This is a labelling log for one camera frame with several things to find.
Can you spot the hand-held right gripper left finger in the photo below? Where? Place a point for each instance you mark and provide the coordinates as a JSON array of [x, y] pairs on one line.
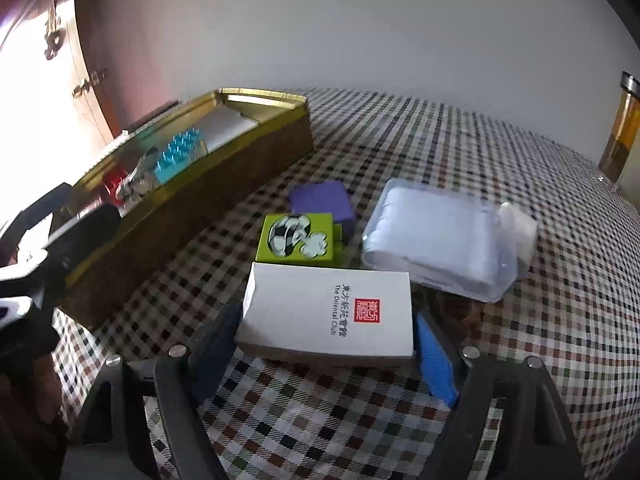
[[215, 345]]

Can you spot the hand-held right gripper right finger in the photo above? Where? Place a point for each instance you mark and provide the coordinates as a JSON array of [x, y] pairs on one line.
[[435, 360]]

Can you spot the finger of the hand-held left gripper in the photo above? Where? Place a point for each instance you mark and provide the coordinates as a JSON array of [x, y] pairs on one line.
[[45, 202], [85, 220]]

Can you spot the red toy brick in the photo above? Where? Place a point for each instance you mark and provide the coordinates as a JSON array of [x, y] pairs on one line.
[[114, 182]]

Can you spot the wooden brush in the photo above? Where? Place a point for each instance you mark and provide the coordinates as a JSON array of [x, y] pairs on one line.
[[460, 315]]

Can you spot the black ridged object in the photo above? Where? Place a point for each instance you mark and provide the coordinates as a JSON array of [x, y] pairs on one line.
[[140, 180]]

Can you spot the white cardboard box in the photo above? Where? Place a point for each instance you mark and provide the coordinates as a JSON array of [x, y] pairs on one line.
[[300, 320]]

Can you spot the blue toy brick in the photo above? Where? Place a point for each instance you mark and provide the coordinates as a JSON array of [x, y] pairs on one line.
[[175, 160]]

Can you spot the gold metal tin box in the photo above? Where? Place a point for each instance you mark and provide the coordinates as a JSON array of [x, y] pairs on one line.
[[200, 200]]

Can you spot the clear plastic container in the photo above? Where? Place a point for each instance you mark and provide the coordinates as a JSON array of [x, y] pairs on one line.
[[440, 240]]

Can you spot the green football print box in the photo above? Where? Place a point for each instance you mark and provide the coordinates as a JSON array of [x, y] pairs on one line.
[[327, 255]]

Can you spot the white charger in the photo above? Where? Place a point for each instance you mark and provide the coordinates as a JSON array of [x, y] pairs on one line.
[[525, 235]]

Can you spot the purple box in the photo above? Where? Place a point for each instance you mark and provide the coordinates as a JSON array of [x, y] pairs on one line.
[[320, 202]]

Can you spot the person's left forearm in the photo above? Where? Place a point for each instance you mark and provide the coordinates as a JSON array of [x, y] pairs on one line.
[[30, 390]]

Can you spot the wooden door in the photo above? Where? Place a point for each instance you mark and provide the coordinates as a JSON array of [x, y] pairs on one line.
[[92, 105]]

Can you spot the black remote control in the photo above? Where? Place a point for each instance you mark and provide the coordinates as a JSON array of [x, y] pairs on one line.
[[150, 119]]

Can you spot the checkered tablecloth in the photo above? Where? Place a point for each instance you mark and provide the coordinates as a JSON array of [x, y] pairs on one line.
[[575, 335]]

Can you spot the dark door ornament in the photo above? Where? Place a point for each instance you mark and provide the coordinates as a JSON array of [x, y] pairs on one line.
[[54, 35]]

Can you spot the white paper liner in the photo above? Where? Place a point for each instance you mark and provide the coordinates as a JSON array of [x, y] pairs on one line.
[[225, 127]]

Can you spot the glass tea bottle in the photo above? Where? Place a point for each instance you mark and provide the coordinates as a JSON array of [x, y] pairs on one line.
[[625, 125]]

